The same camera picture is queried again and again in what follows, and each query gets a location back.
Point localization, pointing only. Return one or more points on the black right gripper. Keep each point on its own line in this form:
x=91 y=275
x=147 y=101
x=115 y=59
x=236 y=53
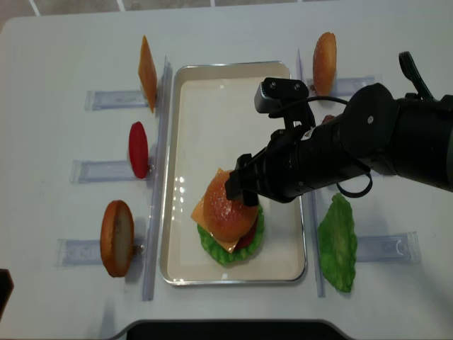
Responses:
x=293 y=163

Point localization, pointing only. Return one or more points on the sesame top bun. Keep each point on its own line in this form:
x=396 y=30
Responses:
x=227 y=220

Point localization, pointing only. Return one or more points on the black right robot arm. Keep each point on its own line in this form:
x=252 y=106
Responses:
x=407 y=137

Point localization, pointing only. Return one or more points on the orange cheese slice on burger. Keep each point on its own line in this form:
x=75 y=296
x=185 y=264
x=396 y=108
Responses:
x=198 y=217

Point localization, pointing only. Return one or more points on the red tomato slice on burger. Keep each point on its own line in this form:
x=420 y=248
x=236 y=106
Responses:
x=246 y=240

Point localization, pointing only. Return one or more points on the green lettuce leaf on burger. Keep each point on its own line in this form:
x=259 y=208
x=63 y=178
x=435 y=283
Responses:
x=221 y=256

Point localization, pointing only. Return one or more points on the upright green lettuce leaf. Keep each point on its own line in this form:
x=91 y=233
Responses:
x=338 y=245

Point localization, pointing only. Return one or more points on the upright red tomato slice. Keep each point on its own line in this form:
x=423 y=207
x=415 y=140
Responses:
x=138 y=150

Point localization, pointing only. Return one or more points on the upright brown meat patty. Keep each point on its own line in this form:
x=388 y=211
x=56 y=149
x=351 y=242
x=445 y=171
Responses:
x=328 y=118

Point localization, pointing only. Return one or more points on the upright orange cheese slice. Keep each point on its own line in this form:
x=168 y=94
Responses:
x=147 y=74

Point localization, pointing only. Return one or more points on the clear holder under lettuce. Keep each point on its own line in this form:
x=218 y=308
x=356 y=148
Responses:
x=388 y=248

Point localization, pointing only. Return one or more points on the clear holder under tomato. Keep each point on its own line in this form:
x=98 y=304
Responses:
x=104 y=171

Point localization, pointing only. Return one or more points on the clear holder under cheese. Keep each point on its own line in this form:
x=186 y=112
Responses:
x=106 y=100

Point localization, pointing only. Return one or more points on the white rectangular metal tray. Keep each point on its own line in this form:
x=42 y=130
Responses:
x=213 y=122

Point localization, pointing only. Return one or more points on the upright bun slice left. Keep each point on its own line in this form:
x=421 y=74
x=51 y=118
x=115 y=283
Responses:
x=117 y=238

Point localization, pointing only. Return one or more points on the clear holder under right buns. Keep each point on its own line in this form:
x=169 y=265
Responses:
x=343 y=87

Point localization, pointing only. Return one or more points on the upright plain bun slice right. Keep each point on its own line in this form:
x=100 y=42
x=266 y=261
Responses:
x=324 y=64

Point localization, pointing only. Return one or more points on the black base at bottom edge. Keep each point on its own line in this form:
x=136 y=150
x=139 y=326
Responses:
x=233 y=330

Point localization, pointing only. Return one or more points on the clear holder under left bun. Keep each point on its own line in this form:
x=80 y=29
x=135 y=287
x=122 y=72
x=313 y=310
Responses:
x=74 y=252

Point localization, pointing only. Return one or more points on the dark object at left edge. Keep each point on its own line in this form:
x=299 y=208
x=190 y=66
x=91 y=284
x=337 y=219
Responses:
x=6 y=288

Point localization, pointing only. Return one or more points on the right long clear acrylic rail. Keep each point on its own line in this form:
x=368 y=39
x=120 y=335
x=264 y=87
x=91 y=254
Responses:
x=313 y=224

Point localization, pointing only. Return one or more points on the long clear acrylic rail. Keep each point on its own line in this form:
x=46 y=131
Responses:
x=313 y=224
x=159 y=184

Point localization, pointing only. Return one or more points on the left long clear acrylic rail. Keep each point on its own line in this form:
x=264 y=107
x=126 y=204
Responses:
x=159 y=184

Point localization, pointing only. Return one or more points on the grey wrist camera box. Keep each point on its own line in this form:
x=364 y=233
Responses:
x=274 y=93

